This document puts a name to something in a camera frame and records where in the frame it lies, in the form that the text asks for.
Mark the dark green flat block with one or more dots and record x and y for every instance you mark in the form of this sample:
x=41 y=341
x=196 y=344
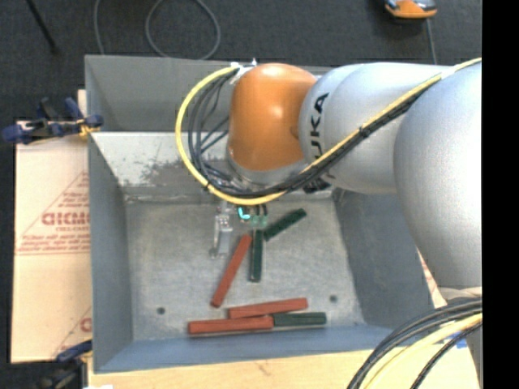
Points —
x=285 y=223
x=256 y=257
x=300 y=319

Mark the grey metal bin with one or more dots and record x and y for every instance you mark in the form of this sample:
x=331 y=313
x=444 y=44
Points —
x=170 y=266

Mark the brown cardboard board, red print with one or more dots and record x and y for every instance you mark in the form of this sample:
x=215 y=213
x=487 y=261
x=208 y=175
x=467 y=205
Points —
x=48 y=257

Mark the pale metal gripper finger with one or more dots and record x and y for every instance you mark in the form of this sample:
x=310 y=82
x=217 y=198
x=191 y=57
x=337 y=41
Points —
x=215 y=241
x=225 y=237

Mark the red-brown flat block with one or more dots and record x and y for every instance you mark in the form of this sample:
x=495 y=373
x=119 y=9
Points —
x=229 y=325
x=267 y=308
x=232 y=270

